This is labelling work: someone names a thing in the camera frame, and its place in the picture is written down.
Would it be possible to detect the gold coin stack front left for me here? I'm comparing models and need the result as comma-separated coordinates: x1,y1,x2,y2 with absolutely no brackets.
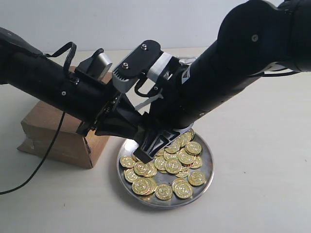
132,177,157,196

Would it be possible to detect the gold coin front right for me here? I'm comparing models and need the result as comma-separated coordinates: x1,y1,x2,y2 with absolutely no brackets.
172,178,193,199

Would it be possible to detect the gold coin right side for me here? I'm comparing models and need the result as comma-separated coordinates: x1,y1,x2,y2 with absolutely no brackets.
188,171,207,186

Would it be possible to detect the gold coin lower left edge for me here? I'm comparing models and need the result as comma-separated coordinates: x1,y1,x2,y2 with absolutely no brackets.
123,168,139,183

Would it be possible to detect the gold coin far left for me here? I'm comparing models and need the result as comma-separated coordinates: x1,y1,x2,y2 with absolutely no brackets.
120,156,136,168

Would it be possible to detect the gold coin front centre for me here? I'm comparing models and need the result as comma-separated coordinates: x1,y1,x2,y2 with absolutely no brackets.
155,183,173,200

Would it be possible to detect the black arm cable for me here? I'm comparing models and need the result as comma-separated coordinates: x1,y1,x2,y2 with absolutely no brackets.
0,111,66,195

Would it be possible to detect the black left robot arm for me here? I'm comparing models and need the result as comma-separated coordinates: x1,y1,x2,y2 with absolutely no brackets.
0,28,194,163

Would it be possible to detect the gold coin stack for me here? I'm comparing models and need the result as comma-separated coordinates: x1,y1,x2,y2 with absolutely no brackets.
132,177,157,196
134,162,157,177

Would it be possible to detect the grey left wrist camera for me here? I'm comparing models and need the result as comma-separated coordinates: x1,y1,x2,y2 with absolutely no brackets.
76,48,112,80

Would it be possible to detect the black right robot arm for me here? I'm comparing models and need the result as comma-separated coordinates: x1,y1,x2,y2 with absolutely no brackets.
144,0,311,133

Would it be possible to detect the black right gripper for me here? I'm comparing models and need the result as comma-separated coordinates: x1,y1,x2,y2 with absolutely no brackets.
133,60,219,164

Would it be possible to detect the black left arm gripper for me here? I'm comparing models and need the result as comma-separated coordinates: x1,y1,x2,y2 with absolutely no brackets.
76,81,144,143

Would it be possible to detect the round silver metal plate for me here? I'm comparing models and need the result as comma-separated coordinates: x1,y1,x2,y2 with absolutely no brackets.
116,133,214,209

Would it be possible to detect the gold coin left stack top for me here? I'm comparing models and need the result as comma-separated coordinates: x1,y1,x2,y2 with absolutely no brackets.
134,162,157,177

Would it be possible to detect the brown cardboard coin box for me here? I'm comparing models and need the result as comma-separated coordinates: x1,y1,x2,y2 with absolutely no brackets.
16,67,112,169

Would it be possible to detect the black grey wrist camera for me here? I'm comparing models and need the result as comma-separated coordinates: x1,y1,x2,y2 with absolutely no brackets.
112,40,179,93

